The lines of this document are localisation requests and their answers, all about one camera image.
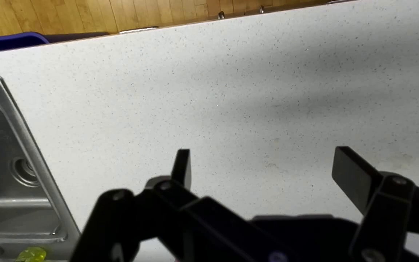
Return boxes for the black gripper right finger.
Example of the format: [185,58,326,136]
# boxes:
[331,145,419,262]

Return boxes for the blue plastic bin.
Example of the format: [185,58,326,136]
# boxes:
[0,30,51,55]

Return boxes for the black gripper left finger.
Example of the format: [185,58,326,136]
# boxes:
[69,147,294,262]

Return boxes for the stainless steel sink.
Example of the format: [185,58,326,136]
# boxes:
[0,74,83,262]

